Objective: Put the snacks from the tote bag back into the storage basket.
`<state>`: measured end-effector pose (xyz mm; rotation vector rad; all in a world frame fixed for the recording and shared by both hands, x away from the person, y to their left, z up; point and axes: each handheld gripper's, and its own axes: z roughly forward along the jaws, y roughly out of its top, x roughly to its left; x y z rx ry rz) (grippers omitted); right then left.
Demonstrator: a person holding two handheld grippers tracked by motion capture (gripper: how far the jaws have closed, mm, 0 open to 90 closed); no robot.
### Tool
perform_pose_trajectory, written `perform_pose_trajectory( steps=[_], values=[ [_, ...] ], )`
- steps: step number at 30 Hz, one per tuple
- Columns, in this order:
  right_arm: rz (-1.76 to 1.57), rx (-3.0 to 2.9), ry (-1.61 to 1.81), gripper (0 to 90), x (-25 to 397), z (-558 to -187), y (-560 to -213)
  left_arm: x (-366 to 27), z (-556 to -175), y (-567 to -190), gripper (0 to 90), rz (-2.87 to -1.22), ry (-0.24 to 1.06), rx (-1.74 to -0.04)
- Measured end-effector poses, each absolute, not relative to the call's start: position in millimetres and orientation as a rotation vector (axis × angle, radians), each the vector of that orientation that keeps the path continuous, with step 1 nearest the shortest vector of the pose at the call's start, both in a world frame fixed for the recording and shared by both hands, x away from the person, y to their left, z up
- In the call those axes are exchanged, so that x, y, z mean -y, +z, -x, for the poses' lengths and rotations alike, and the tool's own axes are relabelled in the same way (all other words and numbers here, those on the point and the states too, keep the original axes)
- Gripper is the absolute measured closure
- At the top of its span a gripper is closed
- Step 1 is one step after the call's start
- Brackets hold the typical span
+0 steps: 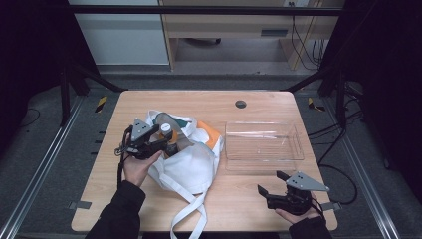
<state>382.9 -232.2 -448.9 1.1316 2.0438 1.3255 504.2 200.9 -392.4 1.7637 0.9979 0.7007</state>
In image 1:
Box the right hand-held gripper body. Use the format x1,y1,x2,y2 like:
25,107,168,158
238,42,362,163
266,170,330,216

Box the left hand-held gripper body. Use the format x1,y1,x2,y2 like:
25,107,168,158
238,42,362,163
122,118,164,161

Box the bottle with white cap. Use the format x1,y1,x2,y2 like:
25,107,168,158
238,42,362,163
158,121,182,157

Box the white tote bag coloured patches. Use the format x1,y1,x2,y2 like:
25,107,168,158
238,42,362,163
144,109,224,239

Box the person's right hand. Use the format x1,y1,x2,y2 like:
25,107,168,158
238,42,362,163
275,206,321,226

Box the person's left hand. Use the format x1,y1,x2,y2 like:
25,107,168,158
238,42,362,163
121,150,163,188

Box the grey tape strip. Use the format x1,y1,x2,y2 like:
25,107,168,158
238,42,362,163
67,200,93,211
319,201,342,212

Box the clear plastic box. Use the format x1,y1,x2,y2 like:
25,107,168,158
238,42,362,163
224,120,306,172

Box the yellow black striped tape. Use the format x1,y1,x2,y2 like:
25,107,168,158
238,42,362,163
307,97,326,113
95,95,109,114

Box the white cabinet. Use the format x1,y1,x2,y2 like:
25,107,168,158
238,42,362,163
67,0,170,66

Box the light wooden desk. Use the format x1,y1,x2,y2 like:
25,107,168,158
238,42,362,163
158,0,346,72

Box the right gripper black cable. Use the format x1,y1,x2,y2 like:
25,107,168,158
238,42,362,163
310,194,326,221

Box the black looped floor cable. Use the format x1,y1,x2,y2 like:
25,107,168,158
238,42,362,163
316,127,359,206

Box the aluminium floor rail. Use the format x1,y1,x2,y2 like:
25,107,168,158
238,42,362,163
0,95,86,239
322,98,402,239

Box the black frame post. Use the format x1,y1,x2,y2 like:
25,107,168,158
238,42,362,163
59,64,73,127

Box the thin black floor cable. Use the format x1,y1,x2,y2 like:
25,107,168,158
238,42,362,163
20,107,42,128

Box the hanging black desk cables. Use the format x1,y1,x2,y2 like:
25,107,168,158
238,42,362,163
290,14,327,72

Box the black horizontal frame bar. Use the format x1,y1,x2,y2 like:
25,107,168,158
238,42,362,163
66,4,343,17

